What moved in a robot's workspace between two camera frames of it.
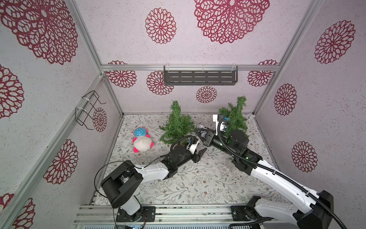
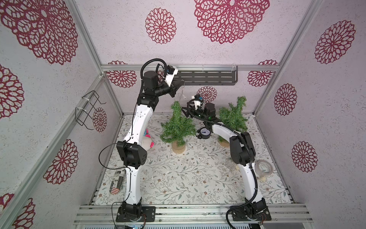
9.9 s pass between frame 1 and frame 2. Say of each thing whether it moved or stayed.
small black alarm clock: stayed
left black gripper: moved
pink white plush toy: stayed
